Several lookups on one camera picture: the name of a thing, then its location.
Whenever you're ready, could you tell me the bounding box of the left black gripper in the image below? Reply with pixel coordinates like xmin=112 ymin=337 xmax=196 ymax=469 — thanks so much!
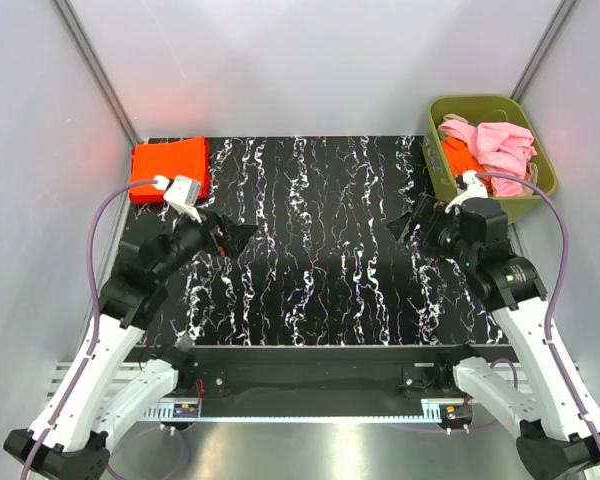
xmin=153 ymin=202 xmax=258 ymax=281

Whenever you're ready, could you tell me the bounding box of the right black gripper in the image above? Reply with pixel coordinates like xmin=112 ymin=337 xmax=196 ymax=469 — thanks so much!
xmin=386 ymin=193 xmax=477 ymax=268

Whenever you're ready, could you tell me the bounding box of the pink t shirt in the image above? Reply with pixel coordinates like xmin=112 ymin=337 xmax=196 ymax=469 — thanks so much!
xmin=438 ymin=118 xmax=538 ymax=198

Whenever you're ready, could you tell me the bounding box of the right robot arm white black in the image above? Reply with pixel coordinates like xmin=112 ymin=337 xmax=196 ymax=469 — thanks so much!
xmin=388 ymin=194 xmax=600 ymax=479

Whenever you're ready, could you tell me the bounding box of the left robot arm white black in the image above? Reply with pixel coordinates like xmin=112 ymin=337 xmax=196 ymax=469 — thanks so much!
xmin=4 ymin=211 xmax=257 ymax=479

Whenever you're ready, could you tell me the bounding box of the black marbled table mat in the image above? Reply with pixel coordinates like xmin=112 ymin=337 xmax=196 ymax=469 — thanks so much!
xmin=140 ymin=136 xmax=506 ymax=347

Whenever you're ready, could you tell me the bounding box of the folded orange t shirt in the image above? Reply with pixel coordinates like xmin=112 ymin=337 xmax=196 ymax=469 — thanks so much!
xmin=130 ymin=136 xmax=211 ymax=201

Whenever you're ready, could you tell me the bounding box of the orange t shirt in bin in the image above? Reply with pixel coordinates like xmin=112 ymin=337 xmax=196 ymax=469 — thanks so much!
xmin=442 ymin=137 xmax=486 ymax=178

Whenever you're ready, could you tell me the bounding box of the olive green plastic bin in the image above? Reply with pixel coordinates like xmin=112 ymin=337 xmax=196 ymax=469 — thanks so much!
xmin=424 ymin=95 xmax=558 ymax=223

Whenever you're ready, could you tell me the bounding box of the beige t shirt in bin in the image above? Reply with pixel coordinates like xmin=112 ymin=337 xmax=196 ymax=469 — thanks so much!
xmin=444 ymin=114 xmax=544 ymax=194

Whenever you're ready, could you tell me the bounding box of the left small circuit board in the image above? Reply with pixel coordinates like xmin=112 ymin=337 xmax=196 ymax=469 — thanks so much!
xmin=173 ymin=403 xmax=200 ymax=418

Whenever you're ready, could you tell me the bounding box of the small circuit board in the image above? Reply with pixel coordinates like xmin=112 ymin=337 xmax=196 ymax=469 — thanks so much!
xmin=443 ymin=404 xmax=473 ymax=420
xmin=173 ymin=403 xmax=200 ymax=418

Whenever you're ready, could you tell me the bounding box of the right small circuit board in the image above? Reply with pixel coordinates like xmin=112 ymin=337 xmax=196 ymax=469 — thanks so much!
xmin=443 ymin=404 xmax=473 ymax=420

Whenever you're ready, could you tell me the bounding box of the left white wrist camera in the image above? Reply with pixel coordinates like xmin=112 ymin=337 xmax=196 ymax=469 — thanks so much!
xmin=154 ymin=175 xmax=202 ymax=224

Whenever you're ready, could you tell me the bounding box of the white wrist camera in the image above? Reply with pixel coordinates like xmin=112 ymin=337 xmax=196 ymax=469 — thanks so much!
xmin=154 ymin=175 xmax=202 ymax=224
xmin=445 ymin=170 xmax=489 ymax=214

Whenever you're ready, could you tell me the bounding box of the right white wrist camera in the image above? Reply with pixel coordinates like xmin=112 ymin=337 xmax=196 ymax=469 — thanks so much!
xmin=445 ymin=170 xmax=489 ymax=214

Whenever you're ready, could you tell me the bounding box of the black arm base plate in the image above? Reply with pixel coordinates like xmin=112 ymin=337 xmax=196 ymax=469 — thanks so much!
xmin=129 ymin=344 xmax=496 ymax=401

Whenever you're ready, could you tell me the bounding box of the aluminium rail frame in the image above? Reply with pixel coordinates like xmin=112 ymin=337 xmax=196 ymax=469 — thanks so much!
xmin=44 ymin=362 xmax=600 ymax=426

